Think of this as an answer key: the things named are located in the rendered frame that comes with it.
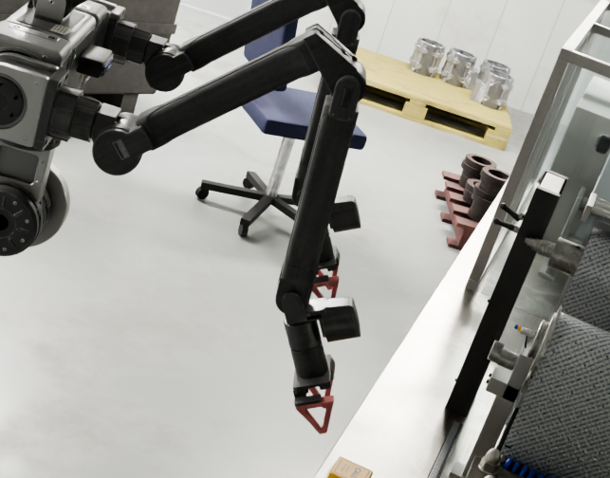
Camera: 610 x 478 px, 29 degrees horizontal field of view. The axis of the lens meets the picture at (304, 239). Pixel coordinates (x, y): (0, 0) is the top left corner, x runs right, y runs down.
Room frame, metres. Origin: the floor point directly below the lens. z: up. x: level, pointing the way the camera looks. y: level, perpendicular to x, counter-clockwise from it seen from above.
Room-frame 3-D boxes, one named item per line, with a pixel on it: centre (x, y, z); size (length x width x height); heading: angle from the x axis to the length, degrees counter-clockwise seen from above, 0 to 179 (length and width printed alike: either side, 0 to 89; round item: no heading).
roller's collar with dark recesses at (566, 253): (2.26, -0.51, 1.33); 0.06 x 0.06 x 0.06; 78
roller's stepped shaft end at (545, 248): (2.28, -0.45, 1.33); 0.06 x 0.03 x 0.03; 78
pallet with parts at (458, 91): (8.19, -0.41, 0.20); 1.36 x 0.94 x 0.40; 95
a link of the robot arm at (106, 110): (1.82, 0.35, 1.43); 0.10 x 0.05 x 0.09; 95
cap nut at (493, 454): (1.89, -0.45, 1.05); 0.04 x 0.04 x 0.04
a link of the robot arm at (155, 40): (2.32, 0.39, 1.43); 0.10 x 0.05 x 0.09; 95
